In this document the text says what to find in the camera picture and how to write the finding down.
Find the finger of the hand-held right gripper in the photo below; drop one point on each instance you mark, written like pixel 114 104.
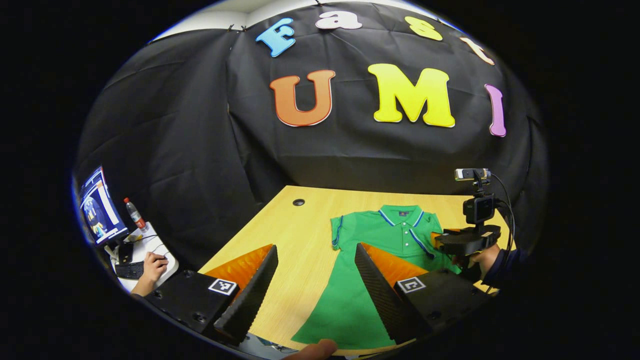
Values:
pixel 436 235

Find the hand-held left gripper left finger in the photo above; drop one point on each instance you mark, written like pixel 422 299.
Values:
pixel 252 300

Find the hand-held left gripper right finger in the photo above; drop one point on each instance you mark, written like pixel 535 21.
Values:
pixel 380 295

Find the green T-shirt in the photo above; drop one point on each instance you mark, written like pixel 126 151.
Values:
pixel 350 300

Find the white side desk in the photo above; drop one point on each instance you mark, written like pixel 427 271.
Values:
pixel 150 245

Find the black keyboard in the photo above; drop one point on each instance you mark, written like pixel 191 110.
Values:
pixel 131 270

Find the clear plastic bottle red label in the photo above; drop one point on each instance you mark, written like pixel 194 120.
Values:
pixel 135 215

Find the black backdrop cloth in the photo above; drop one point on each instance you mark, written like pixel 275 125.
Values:
pixel 200 150

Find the computer monitor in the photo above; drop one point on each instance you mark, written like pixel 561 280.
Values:
pixel 100 212

